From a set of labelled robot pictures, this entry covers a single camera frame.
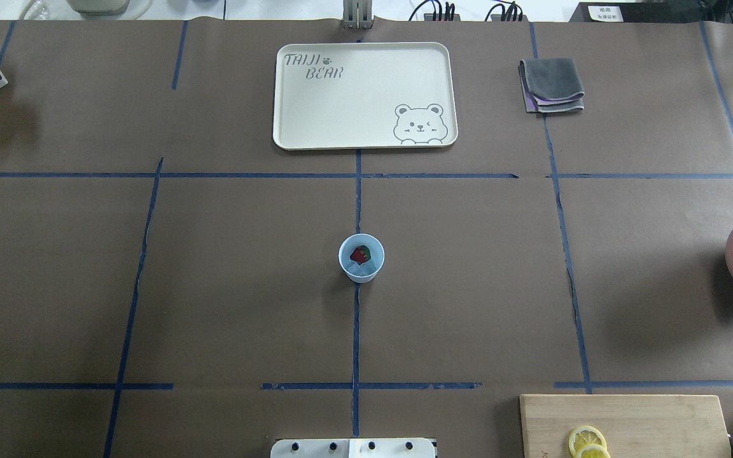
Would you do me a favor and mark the folded grey cloth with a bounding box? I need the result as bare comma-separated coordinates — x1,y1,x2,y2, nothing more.
518,58,585,114

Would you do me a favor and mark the aluminium frame post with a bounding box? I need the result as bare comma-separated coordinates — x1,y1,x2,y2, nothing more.
342,0,374,30

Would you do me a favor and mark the clear ice cube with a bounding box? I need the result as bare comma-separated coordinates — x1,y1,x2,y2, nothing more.
346,261,377,277

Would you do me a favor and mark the light blue plastic cup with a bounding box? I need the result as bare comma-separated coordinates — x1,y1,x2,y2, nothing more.
338,233,385,284

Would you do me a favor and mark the lemon slice stack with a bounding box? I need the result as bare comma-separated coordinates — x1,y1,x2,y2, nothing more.
568,424,611,457

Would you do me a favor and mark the bamboo cutting board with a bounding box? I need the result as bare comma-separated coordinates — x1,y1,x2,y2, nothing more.
519,394,731,457

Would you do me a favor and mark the red strawberry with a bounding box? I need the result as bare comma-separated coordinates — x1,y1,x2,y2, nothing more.
349,246,372,266

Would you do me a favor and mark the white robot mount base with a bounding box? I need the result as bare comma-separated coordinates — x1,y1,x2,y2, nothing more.
269,437,438,457

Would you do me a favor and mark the cream bear serving tray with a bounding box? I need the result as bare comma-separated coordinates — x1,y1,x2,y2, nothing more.
272,43,459,151

